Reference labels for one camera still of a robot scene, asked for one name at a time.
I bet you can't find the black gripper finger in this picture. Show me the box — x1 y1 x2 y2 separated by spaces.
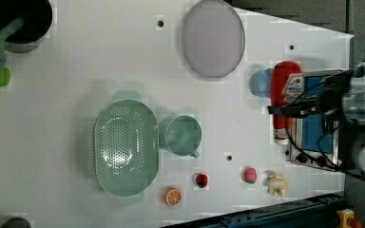
267 105 317 118

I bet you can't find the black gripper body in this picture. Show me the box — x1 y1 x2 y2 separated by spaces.
300 69 353 121

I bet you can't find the red plush ketchup bottle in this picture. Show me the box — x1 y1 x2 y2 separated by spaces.
270 61 302 145

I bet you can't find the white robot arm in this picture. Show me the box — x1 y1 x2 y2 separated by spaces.
268 61 365 144

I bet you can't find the mint green strainer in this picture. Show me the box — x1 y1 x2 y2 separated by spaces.
92 90 159 205

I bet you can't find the black toaster oven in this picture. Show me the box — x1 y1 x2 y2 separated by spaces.
287 73 340 172

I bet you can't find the blue bowl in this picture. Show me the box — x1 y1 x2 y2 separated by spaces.
250 68 273 98

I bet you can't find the yellow banana toy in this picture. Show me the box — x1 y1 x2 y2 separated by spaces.
263 171 288 200

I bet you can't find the pink peach toy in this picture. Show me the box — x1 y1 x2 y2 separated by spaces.
242 167 258 184

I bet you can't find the dark blue crate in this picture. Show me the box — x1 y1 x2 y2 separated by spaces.
164 194 347 228

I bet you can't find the lilac oval plate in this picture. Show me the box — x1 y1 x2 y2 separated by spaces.
182 0 245 77

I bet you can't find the red strawberry toy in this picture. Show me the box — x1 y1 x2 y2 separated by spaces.
195 173 208 188

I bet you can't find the mint green mug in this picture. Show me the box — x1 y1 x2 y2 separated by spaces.
159 115 202 158

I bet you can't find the orange slice toy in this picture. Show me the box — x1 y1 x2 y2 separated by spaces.
163 187 182 206

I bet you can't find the black cooking pot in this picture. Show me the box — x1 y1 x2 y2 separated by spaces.
0 0 53 53

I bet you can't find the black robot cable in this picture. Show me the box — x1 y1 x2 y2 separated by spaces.
286 79 365 191

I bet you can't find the black cylinder table post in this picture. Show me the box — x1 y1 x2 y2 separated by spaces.
0 218 31 228

